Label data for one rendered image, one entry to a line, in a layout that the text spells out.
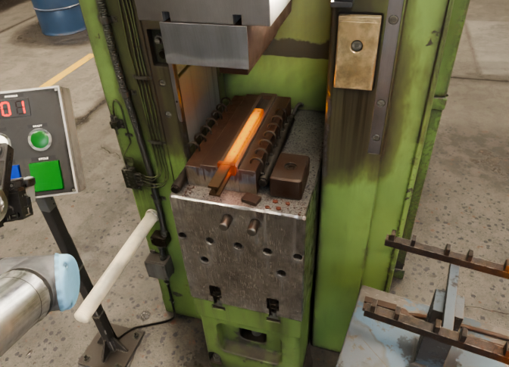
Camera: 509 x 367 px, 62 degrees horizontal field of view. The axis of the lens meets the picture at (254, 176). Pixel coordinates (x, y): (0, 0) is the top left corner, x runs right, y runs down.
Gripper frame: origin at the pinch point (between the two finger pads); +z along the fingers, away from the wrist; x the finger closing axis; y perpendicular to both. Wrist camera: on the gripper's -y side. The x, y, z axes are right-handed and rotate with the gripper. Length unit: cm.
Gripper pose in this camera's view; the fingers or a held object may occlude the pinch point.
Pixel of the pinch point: (27, 178)
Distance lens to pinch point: 112.0
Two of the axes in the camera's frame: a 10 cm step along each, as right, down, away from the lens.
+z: -1.1, -1.2, 9.9
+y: 1.2, 9.8, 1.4
